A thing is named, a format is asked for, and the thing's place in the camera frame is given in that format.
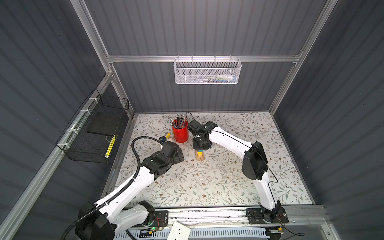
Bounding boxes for wood block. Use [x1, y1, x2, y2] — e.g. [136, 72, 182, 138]
[195, 150, 205, 161]

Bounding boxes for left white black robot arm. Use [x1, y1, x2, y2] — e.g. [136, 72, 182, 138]
[74, 141, 184, 240]

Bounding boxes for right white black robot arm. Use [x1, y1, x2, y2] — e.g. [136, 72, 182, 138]
[188, 120, 289, 225]

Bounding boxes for floral table mat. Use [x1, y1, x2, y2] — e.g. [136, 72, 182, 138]
[129, 112, 313, 207]

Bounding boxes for red pencil cup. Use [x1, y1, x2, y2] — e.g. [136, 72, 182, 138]
[172, 120, 189, 143]

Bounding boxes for pencils bunch in cup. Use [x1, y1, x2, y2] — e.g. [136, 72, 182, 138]
[171, 115, 189, 129]

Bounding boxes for yellow marker in black basket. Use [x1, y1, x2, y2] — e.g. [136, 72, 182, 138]
[105, 135, 117, 159]

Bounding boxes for black pad in basket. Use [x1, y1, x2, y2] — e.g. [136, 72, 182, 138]
[87, 113, 121, 137]

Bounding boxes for markers in white basket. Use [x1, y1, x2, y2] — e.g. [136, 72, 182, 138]
[200, 75, 238, 84]

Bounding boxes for white power socket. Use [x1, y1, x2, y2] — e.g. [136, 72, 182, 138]
[167, 222, 192, 240]

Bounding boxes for black corrugated cable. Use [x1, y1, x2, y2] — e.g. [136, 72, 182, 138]
[59, 136, 164, 240]

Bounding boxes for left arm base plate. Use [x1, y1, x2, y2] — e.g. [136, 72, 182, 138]
[127, 209, 169, 228]

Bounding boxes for black wire basket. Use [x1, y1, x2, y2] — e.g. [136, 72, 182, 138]
[57, 90, 130, 164]

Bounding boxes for white wire mesh basket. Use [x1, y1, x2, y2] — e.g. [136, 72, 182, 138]
[173, 58, 242, 85]

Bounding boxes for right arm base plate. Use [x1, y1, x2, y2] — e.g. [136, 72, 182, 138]
[246, 207, 289, 225]

